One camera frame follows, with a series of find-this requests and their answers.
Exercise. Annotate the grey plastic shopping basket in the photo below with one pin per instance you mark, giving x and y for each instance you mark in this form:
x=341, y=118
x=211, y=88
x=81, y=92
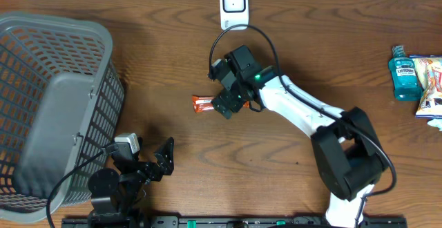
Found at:
x=60, y=103

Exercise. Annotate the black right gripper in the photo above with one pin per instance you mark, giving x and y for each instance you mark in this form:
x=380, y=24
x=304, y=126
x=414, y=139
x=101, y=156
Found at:
x=231, y=103

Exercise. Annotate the blue mouthwash bottle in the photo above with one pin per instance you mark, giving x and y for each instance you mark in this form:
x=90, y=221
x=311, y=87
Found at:
x=405, y=80

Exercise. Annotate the large yellow snack bag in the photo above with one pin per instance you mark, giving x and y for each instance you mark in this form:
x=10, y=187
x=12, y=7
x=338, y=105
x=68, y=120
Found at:
x=428, y=70

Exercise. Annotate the white barcode scanner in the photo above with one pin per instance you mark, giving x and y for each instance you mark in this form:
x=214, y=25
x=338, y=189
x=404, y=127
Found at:
x=233, y=12

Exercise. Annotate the orange brown snack bar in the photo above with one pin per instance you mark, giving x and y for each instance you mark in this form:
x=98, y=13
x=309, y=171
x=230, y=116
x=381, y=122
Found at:
x=203, y=104

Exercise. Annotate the light teal snack packet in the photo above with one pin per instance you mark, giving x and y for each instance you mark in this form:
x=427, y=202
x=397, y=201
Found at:
x=436, y=123

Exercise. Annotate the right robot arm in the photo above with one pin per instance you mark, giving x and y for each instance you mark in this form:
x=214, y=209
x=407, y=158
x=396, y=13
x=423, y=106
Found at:
x=348, y=155

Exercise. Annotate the black mounting rail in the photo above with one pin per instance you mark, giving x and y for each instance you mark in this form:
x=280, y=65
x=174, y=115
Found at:
x=299, y=221

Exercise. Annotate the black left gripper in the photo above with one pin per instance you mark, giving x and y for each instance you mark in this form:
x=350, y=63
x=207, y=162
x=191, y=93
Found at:
x=164, y=166

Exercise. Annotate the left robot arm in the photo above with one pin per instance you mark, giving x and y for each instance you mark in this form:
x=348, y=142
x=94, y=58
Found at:
x=114, y=192

